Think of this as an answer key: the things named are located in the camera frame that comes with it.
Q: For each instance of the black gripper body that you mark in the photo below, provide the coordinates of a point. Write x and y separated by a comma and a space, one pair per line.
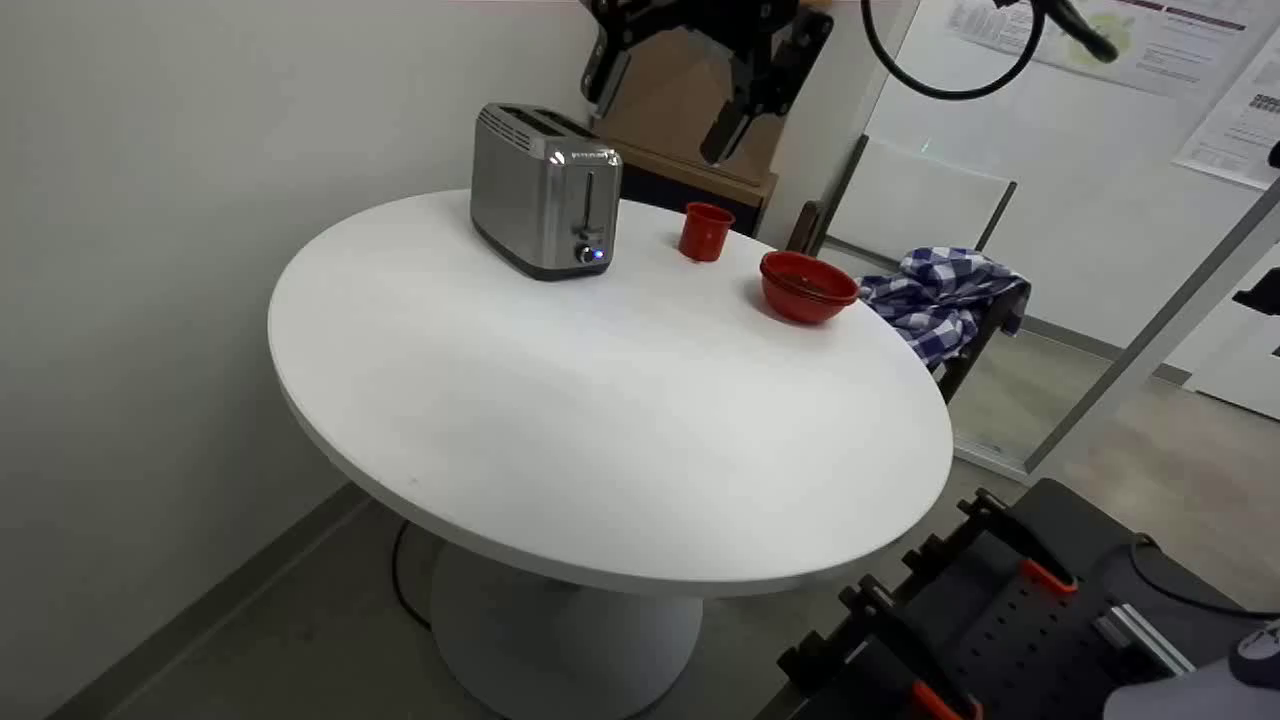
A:
770, 40

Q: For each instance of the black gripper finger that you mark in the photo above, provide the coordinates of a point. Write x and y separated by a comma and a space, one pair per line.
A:
606, 68
729, 128

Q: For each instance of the silver two-slot toaster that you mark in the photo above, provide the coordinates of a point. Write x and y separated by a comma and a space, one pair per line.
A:
544, 192

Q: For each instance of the cardboard box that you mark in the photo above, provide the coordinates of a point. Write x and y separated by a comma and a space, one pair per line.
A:
663, 115

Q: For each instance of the red plastic cup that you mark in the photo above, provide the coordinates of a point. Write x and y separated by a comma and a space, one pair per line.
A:
705, 228

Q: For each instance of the red bowl with beans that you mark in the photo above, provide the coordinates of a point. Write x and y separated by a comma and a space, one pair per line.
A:
805, 291

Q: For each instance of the blue white checkered cloth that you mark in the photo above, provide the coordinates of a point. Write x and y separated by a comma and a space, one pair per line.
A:
936, 296

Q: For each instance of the black clamp stand base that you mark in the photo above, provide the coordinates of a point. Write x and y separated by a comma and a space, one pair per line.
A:
1039, 611

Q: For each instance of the white round pedestal table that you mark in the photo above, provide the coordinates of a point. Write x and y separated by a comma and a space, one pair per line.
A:
598, 457

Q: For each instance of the white wall poster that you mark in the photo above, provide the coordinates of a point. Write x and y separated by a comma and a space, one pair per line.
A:
1176, 78

